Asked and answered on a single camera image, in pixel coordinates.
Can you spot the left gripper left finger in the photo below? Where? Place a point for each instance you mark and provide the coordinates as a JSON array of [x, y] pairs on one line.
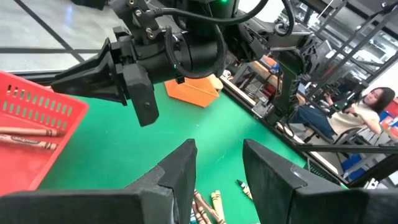
[[93, 208]]

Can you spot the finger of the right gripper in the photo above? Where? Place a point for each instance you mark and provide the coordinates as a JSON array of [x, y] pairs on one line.
[[96, 63], [140, 93]]

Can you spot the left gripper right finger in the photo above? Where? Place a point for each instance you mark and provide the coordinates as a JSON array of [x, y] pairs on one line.
[[311, 205]]

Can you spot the brown crayon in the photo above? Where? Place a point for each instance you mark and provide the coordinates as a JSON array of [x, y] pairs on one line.
[[28, 131], [25, 141], [206, 207], [199, 216]]

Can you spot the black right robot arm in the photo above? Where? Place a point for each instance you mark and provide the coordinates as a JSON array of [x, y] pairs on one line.
[[289, 71]]

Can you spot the black plastic basket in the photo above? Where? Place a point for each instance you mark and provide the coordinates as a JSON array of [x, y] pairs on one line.
[[323, 174]]

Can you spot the orange plastic basket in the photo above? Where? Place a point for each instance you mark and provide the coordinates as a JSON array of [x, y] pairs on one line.
[[192, 91]]

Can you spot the red plastic basket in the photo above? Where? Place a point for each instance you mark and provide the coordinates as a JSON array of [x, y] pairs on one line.
[[18, 168]]

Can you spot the yellow crayon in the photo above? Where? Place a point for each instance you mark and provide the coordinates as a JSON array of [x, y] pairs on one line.
[[220, 205], [214, 202]]

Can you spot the person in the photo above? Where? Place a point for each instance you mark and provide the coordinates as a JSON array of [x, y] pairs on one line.
[[357, 116]]

